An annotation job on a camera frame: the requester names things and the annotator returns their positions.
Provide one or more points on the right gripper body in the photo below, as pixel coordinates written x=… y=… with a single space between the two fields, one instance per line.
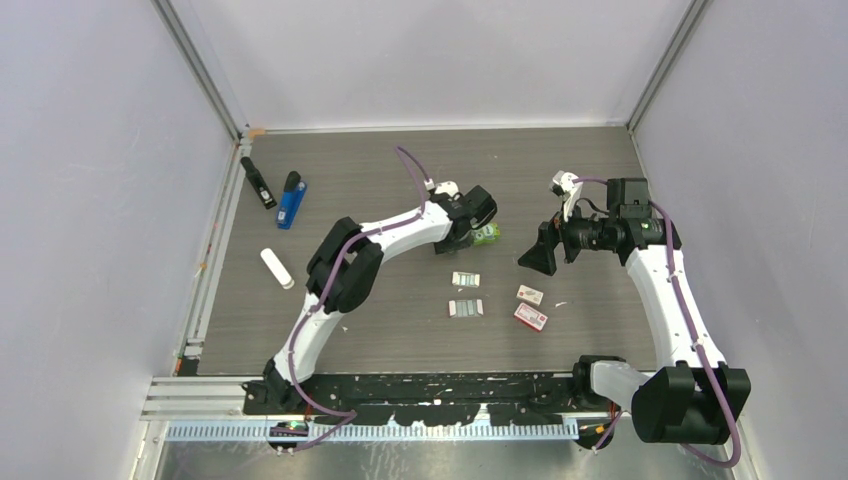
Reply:
x=585 y=233

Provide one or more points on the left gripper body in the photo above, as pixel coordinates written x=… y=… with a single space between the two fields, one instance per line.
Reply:
x=455 y=241

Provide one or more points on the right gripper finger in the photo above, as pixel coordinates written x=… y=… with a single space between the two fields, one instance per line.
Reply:
x=549 y=235
x=540 y=257

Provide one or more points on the white stapler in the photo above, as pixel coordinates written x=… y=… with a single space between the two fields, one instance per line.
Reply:
x=277 y=268

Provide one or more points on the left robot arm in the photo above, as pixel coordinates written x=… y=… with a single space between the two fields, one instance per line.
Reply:
x=344 y=268

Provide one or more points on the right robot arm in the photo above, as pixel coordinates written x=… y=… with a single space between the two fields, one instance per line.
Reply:
x=694 y=397

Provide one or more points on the blue stapler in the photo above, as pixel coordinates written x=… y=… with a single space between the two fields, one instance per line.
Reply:
x=293 y=193

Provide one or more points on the black stapler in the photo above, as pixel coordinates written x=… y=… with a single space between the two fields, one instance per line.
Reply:
x=258 y=183

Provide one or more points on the green owl eraser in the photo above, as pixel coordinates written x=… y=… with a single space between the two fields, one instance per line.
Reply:
x=486 y=234

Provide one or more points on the upper open staple tray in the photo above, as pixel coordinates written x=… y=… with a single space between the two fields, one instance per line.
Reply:
x=466 y=279

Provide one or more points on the open staple tray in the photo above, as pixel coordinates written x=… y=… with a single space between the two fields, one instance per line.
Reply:
x=467 y=308
x=466 y=279

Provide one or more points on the white staple box sleeve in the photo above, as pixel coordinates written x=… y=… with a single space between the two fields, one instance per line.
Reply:
x=529 y=295

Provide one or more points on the red staple box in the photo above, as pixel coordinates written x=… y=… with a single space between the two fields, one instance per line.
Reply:
x=530 y=317

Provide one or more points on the lower open staple tray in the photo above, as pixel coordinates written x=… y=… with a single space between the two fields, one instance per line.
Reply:
x=467 y=308

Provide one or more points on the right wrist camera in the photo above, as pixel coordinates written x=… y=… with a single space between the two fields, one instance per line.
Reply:
x=567 y=187

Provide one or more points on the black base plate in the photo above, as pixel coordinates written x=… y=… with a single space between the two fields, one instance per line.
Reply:
x=513 y=398

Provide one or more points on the slotted cable duct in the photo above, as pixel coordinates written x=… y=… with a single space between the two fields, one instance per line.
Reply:
x=300 y=432

